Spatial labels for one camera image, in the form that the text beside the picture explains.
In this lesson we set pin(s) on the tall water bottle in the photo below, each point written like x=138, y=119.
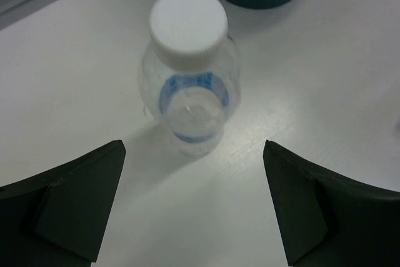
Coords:
x=190, y=71

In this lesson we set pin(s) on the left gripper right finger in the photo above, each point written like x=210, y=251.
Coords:
x=327, y=219

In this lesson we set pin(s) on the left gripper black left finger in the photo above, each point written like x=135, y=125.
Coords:
x=59, y=217

